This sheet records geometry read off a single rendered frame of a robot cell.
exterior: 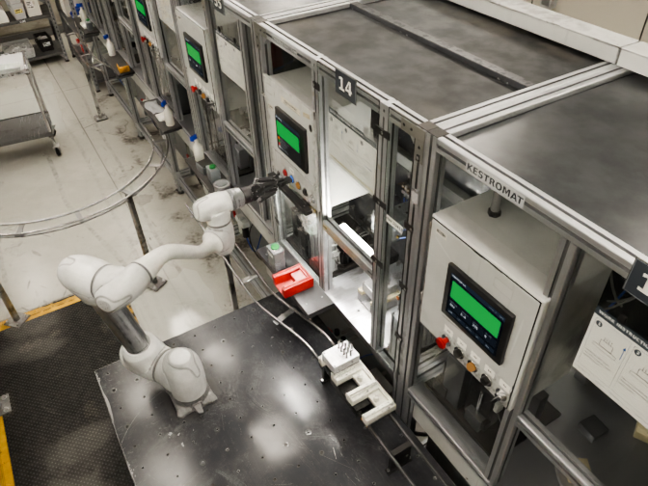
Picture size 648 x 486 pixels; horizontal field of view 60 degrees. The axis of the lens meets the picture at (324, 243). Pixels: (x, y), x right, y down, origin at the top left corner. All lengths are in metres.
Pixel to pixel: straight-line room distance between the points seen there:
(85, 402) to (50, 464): 0.38
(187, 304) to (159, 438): 1.60
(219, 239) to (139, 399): 0.82
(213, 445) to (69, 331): 1.86
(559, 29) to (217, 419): 2.02
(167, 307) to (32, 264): 1.21
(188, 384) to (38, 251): 2.66
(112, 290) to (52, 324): 2.21
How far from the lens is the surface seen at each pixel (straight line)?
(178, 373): 2.42
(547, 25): 2.28
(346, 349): 2.39
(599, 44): 2.16
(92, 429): 3.53
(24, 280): 4.64
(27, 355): 4.06
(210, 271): 4.19
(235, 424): 2.52
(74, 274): 2.10
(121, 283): 2.00
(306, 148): 2.23
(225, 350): 2.76
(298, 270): 2.70
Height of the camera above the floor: 2.79
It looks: 40 degrees down
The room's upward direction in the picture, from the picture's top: 2 degrees counter-clockwise
